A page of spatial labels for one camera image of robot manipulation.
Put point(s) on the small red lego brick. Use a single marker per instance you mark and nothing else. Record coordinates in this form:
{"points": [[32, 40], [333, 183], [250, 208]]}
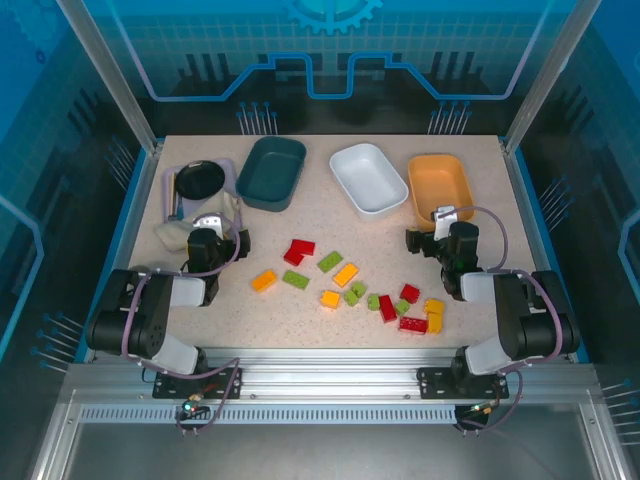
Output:
{"points": [[410, 292]]}

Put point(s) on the orange plastic container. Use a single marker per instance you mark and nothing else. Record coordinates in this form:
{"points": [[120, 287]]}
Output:
{"points": [[437, 185]]}

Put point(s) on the long green lego brick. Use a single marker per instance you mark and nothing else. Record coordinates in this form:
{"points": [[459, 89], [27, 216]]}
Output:
{"points": [[295, 279], [330, 261]]}

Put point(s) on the small green lego brick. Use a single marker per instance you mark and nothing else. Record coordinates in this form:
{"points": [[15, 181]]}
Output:
{"points": [[358, 288], [351, 298], [402, 306], [373, 301]]}

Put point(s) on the teal plastic container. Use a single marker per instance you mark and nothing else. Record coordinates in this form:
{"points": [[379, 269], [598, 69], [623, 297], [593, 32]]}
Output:
{"points": [[270, 175]]}

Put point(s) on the white plastic container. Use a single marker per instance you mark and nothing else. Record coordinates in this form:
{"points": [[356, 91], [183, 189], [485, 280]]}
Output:
{"points": [[367, 180]]}

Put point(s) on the long red lego brick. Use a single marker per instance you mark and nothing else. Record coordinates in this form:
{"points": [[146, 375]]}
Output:
{"points": [[413, 325], [386, 308]]}

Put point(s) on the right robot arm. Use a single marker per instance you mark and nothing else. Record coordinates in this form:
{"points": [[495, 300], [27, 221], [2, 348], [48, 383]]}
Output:
{"points": [[525, 320]]}

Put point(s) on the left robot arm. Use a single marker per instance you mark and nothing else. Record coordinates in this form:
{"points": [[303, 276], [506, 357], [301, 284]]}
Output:
{"points": [[150, 325]]}

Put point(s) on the beige cloth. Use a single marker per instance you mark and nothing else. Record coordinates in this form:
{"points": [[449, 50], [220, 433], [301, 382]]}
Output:
{"points": [[172, 235]]}

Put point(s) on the long orange lego brick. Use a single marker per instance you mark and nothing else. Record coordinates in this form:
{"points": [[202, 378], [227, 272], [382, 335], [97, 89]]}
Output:
{"points": [[264, 280], [346, 274]]}

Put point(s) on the red stacked lego brick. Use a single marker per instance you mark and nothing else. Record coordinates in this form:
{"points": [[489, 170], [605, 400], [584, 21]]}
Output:
{"points": [[299, 251]]}

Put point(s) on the lavender tray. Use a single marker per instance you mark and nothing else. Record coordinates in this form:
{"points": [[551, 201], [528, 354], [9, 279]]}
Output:
{"points": [[227, 170]]}

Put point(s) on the black round plate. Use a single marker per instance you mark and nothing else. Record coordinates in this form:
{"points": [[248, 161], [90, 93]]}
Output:
{"points": [[199, 180]]}

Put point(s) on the small orange lego brick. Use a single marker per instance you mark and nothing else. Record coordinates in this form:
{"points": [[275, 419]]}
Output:
{"points": [[330, 298]]}

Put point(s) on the small circuit board with LED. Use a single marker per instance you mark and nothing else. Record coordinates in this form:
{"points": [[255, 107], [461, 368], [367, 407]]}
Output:
{"points": [[477, 410], [190, 407]]}

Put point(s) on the grey metal lower panel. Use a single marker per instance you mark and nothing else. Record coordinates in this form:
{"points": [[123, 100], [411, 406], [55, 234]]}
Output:
{"points": [[320, 450]]}

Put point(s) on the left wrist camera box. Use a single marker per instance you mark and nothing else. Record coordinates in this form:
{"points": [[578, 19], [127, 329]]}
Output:
{"points": [[207, 222]]}

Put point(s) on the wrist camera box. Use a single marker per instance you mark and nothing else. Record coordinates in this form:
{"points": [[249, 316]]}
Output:
{"points": [[442, 216], [207, 222]]}

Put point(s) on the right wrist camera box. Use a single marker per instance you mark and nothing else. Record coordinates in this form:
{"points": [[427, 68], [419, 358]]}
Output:
{"points": [[442, 216]]}

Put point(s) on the aluminium front rail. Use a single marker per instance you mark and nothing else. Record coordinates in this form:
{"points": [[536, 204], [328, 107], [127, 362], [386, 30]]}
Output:
{"points": [[325, 370]]}

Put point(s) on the aluminium frame post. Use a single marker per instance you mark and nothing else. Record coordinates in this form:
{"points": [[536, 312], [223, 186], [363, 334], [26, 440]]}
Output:
{"points": [[537, 85], [119, 85]]}

